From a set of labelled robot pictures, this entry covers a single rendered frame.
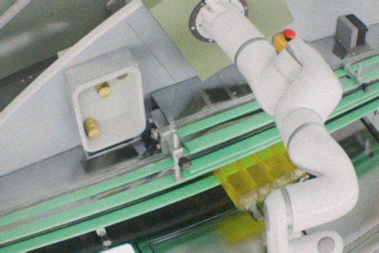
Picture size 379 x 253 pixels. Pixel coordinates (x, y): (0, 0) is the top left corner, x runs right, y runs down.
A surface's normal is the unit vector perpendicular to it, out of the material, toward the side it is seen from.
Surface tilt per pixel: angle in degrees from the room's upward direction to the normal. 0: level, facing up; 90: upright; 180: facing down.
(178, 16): 2
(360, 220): 91
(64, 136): 0
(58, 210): 90
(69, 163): 90
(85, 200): 90
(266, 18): 2
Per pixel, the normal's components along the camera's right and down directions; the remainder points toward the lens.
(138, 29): 0.44, 0.66
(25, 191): -0.02, -0.68
